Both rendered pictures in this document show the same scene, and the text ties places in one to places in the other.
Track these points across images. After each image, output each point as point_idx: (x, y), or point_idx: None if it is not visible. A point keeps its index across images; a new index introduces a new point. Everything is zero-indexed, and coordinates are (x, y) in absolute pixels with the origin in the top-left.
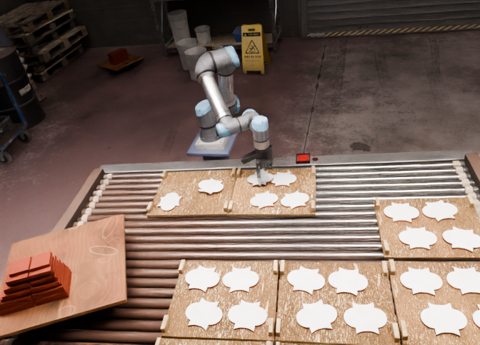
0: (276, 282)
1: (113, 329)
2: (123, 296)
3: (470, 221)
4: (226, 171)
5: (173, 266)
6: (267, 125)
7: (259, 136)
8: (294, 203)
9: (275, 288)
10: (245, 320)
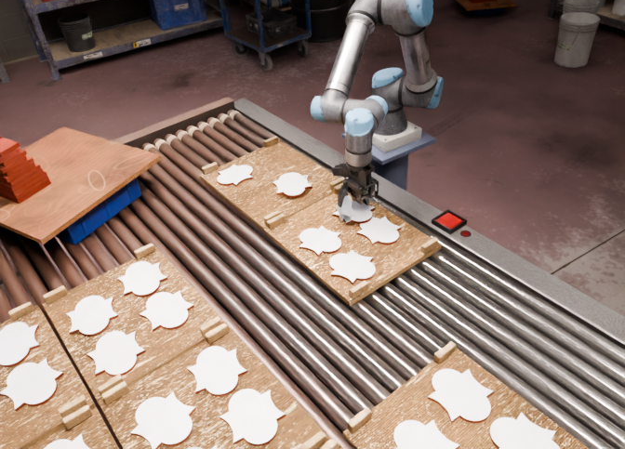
0: (191, 345)
1: (36, 267)
2: (43, 236)
3: None
4: (335, 178)
5: None
6: (365, 129)
7: (348, 141)
8: (344, 270)
9: (180, 349)
10: (106, 355)
